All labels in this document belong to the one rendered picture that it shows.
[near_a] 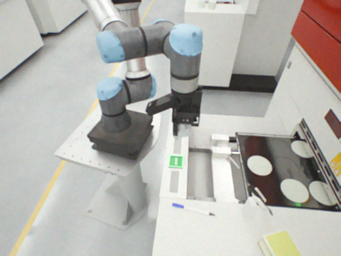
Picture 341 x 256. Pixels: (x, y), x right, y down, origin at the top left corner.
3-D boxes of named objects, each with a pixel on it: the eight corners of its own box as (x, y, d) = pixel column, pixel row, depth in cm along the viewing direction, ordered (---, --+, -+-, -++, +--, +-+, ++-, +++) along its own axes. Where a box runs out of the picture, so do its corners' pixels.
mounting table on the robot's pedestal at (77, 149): (63, 169, 111) (53, 154, 102) (105, 116, 141) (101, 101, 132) (139, 194, 101) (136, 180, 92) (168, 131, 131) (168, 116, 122)
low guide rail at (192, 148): (291, 155, 101) (293, 151, 99) (292, 158, 100) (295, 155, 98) (188, 148, 104) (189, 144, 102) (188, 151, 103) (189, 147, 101)
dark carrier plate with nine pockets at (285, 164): (311, 139, 98) (312, 139, 98) (349, 211, 74) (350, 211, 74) (238, 135, 101) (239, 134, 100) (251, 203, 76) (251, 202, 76)
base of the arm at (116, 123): (95, 128, 101) (90, 112, 95) (111, 110, 112) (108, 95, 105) (122, 136, 98) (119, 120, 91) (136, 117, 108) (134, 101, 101)
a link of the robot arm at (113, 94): (97, 103, 100) (91, 78, 91) (124, 96, 104) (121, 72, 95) (103, 117, 92) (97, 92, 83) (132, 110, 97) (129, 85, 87)
